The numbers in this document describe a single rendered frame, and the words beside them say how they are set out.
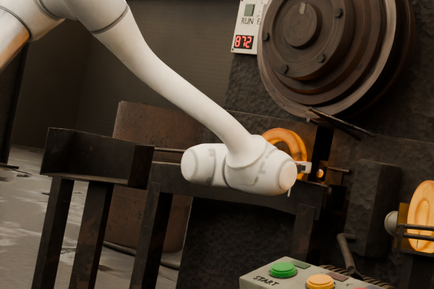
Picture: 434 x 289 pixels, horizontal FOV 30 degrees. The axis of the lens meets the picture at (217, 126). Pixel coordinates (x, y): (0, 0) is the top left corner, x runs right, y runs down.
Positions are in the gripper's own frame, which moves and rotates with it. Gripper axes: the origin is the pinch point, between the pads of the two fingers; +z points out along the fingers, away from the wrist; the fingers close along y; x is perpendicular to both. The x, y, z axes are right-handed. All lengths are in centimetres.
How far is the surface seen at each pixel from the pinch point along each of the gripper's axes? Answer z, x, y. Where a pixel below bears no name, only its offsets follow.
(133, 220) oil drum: 140, -70, -242
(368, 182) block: -2.7, 0.2, 24.2
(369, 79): 0.4, 25.7, 18.2
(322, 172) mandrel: 8.9, -1.3, 0.5
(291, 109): -0.5, 15.2, -5.6
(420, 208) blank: -14.0, -1.8, 46.5
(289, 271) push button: -74, -7, 62
